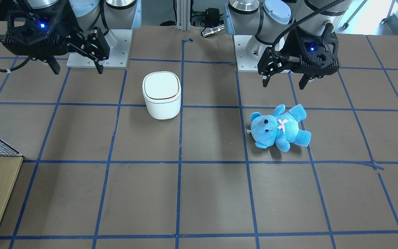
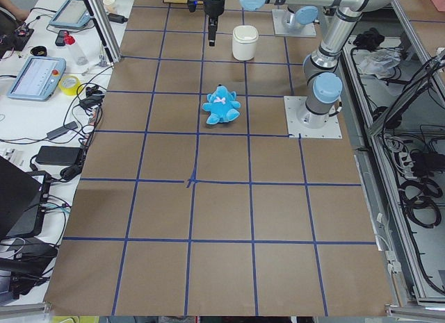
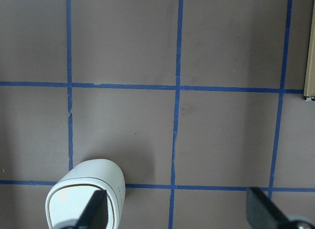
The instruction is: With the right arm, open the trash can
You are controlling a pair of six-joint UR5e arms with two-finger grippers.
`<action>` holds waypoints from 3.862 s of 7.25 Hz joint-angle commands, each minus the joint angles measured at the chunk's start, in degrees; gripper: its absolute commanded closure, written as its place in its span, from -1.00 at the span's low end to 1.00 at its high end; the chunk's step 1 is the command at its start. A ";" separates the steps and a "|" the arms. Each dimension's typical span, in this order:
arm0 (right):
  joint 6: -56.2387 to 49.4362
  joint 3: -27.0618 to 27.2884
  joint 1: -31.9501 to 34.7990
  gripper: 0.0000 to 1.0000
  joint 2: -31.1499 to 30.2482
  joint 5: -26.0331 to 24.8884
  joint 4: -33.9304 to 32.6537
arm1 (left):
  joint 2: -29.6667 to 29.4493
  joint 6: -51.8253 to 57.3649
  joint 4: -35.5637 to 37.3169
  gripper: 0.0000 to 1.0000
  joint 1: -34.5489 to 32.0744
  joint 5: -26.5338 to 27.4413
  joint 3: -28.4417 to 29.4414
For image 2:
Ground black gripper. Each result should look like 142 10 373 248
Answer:
202 0 225 47

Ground cream trash can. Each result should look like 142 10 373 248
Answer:
232 25 259 61

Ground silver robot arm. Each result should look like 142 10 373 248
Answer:
283 6 318 29
239 0 392 129

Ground blue plush toy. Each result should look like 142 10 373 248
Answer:
202 85 241 125

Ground white paper cup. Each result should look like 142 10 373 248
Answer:
103 0 117 14

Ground far teach pendant tablet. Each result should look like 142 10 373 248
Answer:
49 0 90 29

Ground teach pendant tablet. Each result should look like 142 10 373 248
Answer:
49 0 90 29
6 56 66 101

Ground clear bottle red cap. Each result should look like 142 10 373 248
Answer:
63 31 88 66

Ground black phone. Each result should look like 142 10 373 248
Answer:
55 29 69 47

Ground yellow tape roll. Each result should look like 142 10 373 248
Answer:
58 75 83 96

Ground crumpled white cloth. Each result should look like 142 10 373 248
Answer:
357 49 401 79

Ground black round container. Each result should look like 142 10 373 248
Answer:
30 46 47 57

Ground small grey power brick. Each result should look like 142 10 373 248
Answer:
47 121 78 140

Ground near teach pendant tablet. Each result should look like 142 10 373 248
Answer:
6 56 66 101

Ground black power adapter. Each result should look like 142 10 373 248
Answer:
35 146 81 166

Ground black laptop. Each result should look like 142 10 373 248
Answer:
1 158 51 240

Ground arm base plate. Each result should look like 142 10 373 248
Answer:
284 96 342 139
272 6 318 38

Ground aluminium frame post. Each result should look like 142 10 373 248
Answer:
83 0 122 63

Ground coiled black cables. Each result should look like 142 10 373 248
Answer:
398 179 442 230

